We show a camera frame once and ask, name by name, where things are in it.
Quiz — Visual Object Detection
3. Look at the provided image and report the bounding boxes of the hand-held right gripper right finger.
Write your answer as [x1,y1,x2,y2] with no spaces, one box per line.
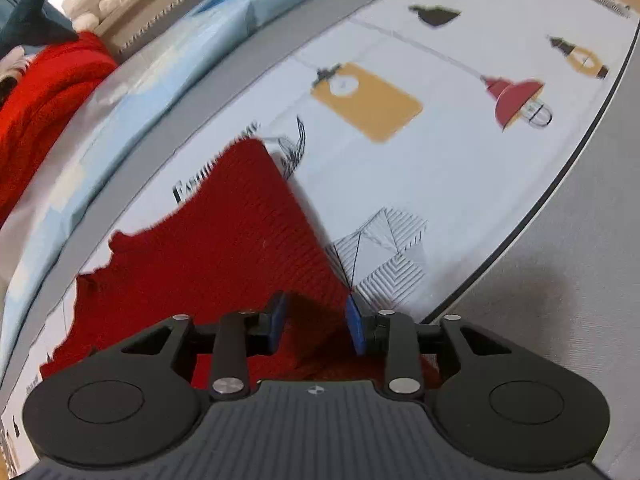
[346,294,512,400]

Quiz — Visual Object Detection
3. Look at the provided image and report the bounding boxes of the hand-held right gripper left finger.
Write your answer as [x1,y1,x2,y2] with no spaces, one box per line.
[120,290,288,401]

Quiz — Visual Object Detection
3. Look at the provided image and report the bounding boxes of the dark red knit sweater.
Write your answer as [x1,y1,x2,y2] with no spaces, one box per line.
[40,137,441,391]

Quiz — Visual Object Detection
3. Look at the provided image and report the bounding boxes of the light blue sheet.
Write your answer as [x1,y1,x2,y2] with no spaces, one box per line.
[0,0,416,381]

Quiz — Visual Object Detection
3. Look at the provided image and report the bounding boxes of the bright red folded blanket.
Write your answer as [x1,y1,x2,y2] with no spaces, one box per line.
[0,31,118,226]

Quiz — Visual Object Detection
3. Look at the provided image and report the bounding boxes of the teal shark plush toy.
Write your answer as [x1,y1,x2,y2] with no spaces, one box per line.
[0,0,80,58]

